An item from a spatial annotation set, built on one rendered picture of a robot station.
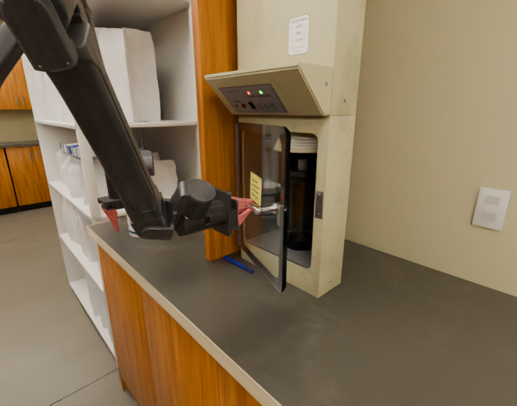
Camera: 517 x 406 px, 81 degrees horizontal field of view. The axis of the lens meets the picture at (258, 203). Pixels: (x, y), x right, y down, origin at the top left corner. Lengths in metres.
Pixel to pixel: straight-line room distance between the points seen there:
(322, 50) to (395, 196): 0.59
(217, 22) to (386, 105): 0.59
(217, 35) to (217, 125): 0.24
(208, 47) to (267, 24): 0.19
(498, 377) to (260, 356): 0.45
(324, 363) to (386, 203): 0.65
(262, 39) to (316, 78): 0.25
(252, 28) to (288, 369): 0.81
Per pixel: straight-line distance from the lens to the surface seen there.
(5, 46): 1.04
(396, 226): 1.16
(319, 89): 0.68
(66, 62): 0.38
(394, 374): 0.71
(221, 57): 0.97
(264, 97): 0.75
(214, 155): 0.95
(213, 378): 0.88
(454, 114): 1.06
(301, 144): 0.80
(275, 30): 0.85
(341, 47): 0.74
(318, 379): 0.66
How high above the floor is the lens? 1.42
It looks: 17 degrees down
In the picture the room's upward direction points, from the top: straight up
